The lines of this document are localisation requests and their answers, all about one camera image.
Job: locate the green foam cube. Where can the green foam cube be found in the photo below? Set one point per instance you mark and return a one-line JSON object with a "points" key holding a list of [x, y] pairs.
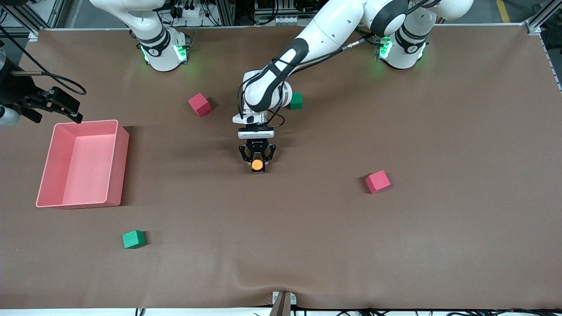
{"points": [[297, 102], [133, 239]]}

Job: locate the grey metal clamp bracket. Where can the grey metal clamp bracket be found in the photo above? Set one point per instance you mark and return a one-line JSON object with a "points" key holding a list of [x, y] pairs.
{"points": [[283, 303]]}

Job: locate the pink plastic bin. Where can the pink plastic bin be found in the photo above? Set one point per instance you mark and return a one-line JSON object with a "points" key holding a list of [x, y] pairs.
{"points": [[88, 166]]}

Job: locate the red foam cube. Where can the red foam cube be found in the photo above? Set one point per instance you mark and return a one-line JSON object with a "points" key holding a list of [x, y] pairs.
{"points": [[378, 182], [199, 104]]}

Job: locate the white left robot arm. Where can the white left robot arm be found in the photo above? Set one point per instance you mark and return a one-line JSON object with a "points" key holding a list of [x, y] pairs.
{"points": [[333, 22]]}

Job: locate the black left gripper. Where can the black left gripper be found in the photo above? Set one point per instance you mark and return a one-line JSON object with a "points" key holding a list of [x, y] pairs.
{"points": [[257, 146]]}

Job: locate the aluminium frame profile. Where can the aluminium frame profile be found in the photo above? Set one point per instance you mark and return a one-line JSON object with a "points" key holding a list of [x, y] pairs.
{"points": [[540, 19], [26, 19], [225, 11]]}

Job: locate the white socket strip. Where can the white socket strip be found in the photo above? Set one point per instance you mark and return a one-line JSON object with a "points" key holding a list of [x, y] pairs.
{"points": [[290, 20]]}

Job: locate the white power strip with plugs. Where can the white power strip with plugs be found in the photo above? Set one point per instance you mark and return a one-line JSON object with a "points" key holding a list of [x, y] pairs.
{"points": [[189, 12]]}

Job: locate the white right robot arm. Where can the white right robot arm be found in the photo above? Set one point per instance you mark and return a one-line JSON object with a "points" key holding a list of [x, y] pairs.
{"points": [[158, 48]]}

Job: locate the brown table mat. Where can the brown table mat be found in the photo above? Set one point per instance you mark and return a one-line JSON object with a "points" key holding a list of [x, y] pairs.
{"points": [[281, 245]]}

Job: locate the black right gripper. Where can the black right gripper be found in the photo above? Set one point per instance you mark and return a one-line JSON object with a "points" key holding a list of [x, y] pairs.
{"points": [[12, 87]]}

